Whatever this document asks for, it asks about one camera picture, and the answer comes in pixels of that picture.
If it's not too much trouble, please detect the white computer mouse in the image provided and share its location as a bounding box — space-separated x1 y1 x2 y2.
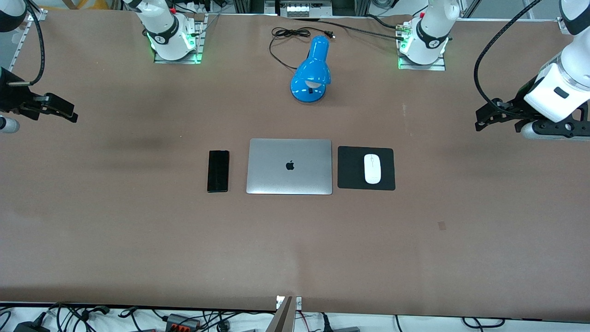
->
364 154 382 185

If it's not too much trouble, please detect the black phone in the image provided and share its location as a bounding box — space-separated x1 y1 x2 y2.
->
206 150 230 193

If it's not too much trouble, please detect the black mouse pad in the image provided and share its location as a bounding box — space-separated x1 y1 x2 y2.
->
337 146 396 191

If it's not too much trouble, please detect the blue desk lamp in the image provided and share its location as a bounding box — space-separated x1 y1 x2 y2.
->
290 36 332 104

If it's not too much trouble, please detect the silver laptop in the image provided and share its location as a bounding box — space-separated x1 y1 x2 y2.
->
246 138 333 196

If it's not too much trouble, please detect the grey terminal block box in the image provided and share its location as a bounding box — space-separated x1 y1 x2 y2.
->
278 0 333 18

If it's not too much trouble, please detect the black power adapter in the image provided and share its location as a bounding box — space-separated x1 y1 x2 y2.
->
13 317 51 332

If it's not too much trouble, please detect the grey box with orange connectors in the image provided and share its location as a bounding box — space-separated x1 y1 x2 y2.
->
165 313 202 331

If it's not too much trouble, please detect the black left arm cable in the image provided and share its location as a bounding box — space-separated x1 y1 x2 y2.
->
473 0 543 111

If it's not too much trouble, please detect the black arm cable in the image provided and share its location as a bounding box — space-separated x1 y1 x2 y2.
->
8 0 46 87
473 0 543 111

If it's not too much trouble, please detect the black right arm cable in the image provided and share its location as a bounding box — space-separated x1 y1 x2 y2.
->
8 0 46 87

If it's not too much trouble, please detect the aluminium rail strip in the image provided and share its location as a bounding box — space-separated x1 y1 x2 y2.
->
8 8 48 71

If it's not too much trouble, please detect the aluminium arm base plate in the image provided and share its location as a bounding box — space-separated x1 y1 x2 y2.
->
397 22 447 71
153 13 207 65

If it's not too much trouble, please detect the black table cable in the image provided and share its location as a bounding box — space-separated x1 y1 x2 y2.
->
318 13 408 42

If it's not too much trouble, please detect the black lamp cord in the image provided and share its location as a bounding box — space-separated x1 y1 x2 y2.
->
268 26 336 71

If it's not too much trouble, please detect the grey camera stand pole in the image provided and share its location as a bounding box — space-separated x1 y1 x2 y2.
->
273 295 303 332

